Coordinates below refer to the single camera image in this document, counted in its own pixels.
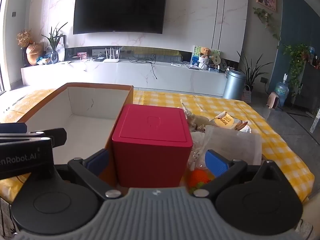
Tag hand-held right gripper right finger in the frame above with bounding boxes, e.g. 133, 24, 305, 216
194, 149, 282, 201

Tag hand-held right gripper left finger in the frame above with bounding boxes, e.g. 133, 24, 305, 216
67, 149, 123, 201

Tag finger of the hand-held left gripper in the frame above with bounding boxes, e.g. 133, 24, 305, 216
0, 122, 27, 134
0, 128, 67, 147

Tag white plastic bag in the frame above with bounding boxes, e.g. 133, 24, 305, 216
192, 125, 262, 172

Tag orange cardboard box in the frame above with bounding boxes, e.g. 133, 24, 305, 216
16, 82, 135, 187

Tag yellow white snack bag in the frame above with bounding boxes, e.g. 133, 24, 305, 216
214, 111, 235, 130

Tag orange crocheted toy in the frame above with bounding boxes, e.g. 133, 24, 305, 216
188, 169, 216, 193

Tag crumpled clear plastic wrapper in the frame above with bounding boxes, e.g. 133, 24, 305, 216
180, 99, 218, 132

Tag red square box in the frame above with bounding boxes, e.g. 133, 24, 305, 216
111, 104, 194, 188

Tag yellow checked tablecloth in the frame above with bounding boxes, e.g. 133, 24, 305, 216
0, 87, 315, 205

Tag white marble television cabinet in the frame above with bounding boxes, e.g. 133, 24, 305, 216
20, 55, 227, 97

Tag woven basket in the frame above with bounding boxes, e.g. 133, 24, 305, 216
241, 84, 252, 103

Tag blue snack bag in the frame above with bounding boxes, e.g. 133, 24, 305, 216
36, 52, 52, 65

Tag brown acorn-shaped jar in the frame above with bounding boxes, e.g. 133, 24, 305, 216
26, 43, 43, 66

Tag grey metal trash can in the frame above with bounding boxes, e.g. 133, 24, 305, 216
222, 69, 247, 100

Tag green plant in glass vase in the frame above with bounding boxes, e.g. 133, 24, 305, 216
41, 22, 68, 64

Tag pink space heater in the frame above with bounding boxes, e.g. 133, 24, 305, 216
267, 92, 280, 110

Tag glass sliding door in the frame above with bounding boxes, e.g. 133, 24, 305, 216
0, 0, 12, 93

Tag dried flower bunch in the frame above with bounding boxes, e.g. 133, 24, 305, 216
17, 29, 32, 48

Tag white router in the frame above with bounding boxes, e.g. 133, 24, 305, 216
103, 47, 121, 63

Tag blue water jug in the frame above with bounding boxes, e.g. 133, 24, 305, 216
274, 74, 290, 105

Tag long-leaved potted plant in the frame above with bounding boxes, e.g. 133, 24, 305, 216
236, 51, 267, 90

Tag white floor stand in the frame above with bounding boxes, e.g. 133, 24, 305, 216
310, 109, 320, 133

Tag teddy bear in basket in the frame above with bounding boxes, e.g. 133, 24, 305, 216
198, 47, 212, 70

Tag green printed card stand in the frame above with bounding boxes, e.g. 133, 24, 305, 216
190, 45, 221, 68

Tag dark cabinet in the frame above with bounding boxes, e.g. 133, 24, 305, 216
294, 62, 320, 117

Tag pothos plant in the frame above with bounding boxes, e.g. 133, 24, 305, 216
282, 44, 310, 98

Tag hanging ivy plant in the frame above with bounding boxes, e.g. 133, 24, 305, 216
253, 7, 282, 48

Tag black cables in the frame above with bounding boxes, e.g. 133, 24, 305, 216
129, 55, 158, 81

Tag black wall television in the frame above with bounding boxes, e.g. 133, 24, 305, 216
73, 0, 168, 35

